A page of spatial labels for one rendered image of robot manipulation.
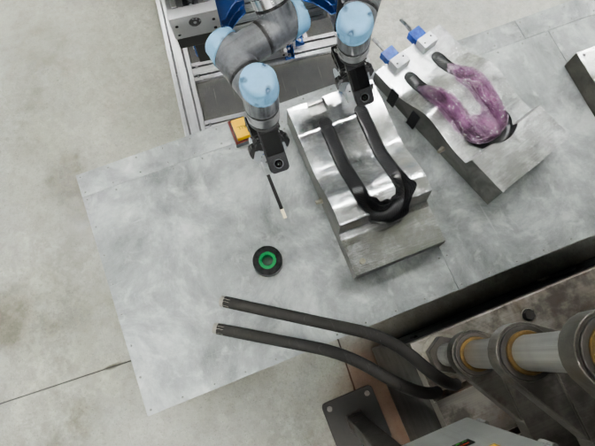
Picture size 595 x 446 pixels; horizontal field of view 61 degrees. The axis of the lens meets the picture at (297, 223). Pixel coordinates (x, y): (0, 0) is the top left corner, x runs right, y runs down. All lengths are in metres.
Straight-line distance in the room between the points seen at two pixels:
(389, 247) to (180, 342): 0.61
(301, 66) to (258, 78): 1.31
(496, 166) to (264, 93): 0.71
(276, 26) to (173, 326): 0.80
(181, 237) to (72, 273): 1.03
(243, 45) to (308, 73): 1.24
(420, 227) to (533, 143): 0.38
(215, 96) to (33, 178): 0.92
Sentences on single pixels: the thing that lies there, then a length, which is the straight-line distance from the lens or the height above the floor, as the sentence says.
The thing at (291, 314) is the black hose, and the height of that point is 0.87.
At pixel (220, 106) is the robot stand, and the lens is 2.25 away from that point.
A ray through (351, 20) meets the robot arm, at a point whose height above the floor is 1.29.
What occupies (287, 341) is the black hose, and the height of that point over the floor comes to 0.86.
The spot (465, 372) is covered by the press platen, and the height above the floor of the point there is 1.04.
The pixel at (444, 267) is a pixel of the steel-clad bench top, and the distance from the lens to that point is 1.45.
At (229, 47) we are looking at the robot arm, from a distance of 1.08.
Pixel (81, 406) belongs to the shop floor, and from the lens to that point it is 2.35.
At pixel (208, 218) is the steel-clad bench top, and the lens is 1.45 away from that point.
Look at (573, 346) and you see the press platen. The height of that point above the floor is 1.53.
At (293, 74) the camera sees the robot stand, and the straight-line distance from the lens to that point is 2.30.
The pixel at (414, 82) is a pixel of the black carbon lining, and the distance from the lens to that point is 1.58.
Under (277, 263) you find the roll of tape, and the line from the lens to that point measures 1.36.
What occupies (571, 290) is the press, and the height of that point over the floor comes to 0.79.
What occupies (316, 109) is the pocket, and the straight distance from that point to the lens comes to 1.48.
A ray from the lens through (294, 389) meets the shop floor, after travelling 2.18.
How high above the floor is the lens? 2.17
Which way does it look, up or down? 75 degrees down
